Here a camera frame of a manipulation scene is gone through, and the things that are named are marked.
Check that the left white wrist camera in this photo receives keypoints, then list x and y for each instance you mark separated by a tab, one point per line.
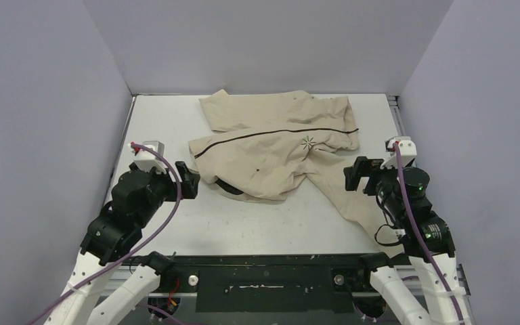
146	157

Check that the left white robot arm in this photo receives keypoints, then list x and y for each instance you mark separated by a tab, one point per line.
106	245

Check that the beige zip jacket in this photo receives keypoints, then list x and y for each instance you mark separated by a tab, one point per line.
263	146

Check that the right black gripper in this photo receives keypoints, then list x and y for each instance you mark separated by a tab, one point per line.
365	175

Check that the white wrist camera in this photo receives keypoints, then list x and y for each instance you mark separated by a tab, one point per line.
146	157
402	152

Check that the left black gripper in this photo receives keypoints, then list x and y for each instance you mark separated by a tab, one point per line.
189	185

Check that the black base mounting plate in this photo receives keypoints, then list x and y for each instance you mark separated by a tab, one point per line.
271	283

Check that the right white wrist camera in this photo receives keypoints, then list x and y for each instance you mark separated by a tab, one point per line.
402	152

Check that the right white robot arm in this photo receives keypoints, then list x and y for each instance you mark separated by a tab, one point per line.
430	250

